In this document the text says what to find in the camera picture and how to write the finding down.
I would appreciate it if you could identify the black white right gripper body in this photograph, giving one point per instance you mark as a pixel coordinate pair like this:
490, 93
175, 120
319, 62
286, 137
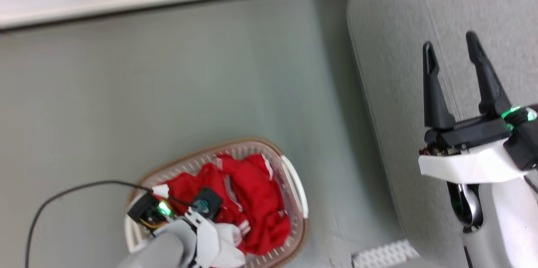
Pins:
470, 163

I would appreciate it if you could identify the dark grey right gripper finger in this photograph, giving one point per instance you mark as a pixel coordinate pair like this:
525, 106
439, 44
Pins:
489, 87
433, 100

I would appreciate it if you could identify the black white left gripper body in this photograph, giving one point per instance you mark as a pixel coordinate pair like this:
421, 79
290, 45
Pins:
147, 213

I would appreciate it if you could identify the red clothing with white stripes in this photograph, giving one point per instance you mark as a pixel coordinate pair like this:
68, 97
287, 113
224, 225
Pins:
256, 200

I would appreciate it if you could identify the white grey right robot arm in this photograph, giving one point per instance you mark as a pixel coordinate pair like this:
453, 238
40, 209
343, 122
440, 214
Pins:
508, 222

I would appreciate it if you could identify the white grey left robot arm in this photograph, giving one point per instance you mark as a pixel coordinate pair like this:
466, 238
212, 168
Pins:
164, 247

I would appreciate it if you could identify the white perforated laundry basket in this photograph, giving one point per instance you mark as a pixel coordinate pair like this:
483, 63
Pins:
294, 200

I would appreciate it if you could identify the grey fabric sofa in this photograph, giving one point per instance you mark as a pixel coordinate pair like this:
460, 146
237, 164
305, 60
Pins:
420, 70

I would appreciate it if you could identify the white perforated panel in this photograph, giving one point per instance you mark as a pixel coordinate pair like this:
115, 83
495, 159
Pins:
384, 255

